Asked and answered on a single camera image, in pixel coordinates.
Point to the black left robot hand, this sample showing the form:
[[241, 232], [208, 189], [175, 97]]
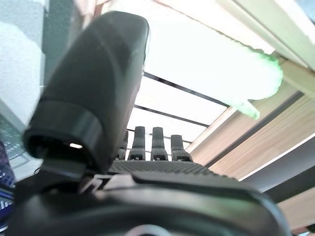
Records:
[[98, 73]]

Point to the plastic napa cabbage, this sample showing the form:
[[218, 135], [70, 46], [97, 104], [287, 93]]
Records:
[[209, 68]]

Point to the blue plastic shopping basket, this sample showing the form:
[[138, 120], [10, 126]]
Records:
[[6, 177]]

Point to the wooden napa cabbage crate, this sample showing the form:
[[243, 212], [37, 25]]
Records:
[[270, 137]]

